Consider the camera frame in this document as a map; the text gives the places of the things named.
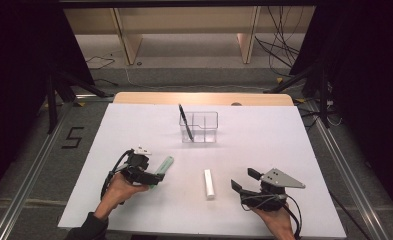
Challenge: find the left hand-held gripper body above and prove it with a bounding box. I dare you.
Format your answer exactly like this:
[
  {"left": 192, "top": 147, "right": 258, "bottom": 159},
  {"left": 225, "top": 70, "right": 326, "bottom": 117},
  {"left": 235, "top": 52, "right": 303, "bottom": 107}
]
[{"left": 121, "top": 145, "right": 153, "bottom": 184}]

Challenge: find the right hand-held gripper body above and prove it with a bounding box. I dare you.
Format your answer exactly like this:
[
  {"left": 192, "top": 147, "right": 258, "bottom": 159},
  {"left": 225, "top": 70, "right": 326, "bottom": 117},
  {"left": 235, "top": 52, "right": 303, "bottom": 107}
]
[{"left": 239, "top": 167, "right": 307, "bottom": 212}]

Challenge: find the green highlighter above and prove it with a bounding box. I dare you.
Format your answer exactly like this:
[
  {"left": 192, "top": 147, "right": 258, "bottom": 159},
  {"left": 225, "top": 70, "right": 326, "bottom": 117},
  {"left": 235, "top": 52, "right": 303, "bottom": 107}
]
[{"left": 148, "top": 155, "right": 175, "bottom": 190}]

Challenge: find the white rectangular stick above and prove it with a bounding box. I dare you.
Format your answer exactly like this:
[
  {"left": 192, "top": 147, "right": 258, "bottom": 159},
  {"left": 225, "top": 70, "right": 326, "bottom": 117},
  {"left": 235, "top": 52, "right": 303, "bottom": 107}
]
[{"left": 203, "top": 169, "right": 216, "bottom": 200}]

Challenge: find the black pen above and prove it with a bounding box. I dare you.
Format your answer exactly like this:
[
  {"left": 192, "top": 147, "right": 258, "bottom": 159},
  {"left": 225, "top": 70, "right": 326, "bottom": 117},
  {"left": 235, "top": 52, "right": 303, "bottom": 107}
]
[{"left": 178, "top": 103, "right": 195, "bottom": 143}]

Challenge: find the clear plastic organizer box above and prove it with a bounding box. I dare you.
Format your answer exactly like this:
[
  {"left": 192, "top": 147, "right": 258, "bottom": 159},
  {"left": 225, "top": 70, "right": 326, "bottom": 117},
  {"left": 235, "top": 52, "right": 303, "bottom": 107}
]
[{"left": 178, "top": 110, "right": 219, "bottom": 144}]

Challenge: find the person's right hand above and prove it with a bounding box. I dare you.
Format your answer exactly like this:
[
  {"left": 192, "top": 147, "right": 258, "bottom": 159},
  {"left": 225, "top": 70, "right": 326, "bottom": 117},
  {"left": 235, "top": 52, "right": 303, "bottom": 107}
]
[{"left": 249, "top": 204, "right": 297, "bottom": 240}]

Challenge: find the person's left hand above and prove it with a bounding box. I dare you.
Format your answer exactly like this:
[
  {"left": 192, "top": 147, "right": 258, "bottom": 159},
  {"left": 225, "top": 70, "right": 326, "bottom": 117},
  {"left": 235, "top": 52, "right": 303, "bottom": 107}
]
[{"left": 95, "top": 172, "right": 151, "bottom": 220}]

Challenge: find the light wooden table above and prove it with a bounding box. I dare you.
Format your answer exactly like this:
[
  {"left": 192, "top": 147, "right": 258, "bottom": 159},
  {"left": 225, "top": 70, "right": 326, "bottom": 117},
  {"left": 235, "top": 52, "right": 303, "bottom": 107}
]
[{"left": 112, "top": 92, "right": 295, "bottom": 107}]

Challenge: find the black metal stand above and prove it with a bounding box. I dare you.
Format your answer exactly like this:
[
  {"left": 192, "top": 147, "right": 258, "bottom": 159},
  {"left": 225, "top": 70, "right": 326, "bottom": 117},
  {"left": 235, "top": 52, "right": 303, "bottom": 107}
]
[
  {"left": 263, "top": 58, "right": 332, "bottom": 129},
  {"left": 45, "top": 64, "right": 115, "bottom": 134}
]

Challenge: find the black curtain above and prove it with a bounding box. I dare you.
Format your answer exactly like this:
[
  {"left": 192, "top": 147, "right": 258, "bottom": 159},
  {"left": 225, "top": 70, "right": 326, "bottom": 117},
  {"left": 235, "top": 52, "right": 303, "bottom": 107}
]
[
  {"left": 290, "top": 0, "right": 393, "bottom": 221},
  {"left": 0, "top": 0, "right": 95, "bottom": 204}
]

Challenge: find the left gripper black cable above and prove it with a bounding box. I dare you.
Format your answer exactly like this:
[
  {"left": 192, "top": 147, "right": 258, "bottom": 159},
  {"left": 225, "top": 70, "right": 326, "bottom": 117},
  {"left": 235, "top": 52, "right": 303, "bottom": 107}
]
[{"left": 99, "top": 148, "right": 135, "bottom": 201}]

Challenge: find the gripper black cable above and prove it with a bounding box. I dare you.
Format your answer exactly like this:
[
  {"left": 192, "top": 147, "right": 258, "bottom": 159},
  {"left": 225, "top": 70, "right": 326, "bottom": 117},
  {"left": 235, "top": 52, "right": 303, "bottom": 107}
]
[
  {"left": 240, "top": 193, "right": 304, "bottom": 240},
  {"left": 99, "top": 148, "right": 135, "bottom": 201}
]

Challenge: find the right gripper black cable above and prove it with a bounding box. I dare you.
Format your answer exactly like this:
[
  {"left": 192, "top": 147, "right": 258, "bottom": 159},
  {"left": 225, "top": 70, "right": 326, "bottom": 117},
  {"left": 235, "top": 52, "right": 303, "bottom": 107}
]
[{"left": 240, "top": 193, "right": 304, "bottom": 240}]

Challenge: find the long black floor cable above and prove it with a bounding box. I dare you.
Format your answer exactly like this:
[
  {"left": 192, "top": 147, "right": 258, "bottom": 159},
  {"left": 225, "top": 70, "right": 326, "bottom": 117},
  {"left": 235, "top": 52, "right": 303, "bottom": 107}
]
[{"left": 328, "top": 189, "right": 372, "bottom": 240}]

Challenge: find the aluminium floor rail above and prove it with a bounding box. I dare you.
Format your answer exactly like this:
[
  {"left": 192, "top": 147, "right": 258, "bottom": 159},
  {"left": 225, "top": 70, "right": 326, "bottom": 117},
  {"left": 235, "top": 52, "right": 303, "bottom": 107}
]
[
  {"left": 0, "top": 94, "right": 115, "bottom": 240},
  {"left": 303, "top": 99, "right": 390, "bottom": 240}
]

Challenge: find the thin black floor cable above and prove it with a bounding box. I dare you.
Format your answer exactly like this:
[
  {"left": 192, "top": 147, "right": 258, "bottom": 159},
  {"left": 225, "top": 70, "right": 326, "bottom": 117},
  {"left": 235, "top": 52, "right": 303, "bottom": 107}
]
[{"left": 85, "top": 55, "right": 117, "bottom": 71}]

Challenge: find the bundle of black cables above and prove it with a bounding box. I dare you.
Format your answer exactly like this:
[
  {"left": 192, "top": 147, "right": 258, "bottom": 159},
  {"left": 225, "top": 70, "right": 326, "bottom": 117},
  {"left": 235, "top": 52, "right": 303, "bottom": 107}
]
[{"left": 254, "top": 5, "right": 306, "bottom": 78}]

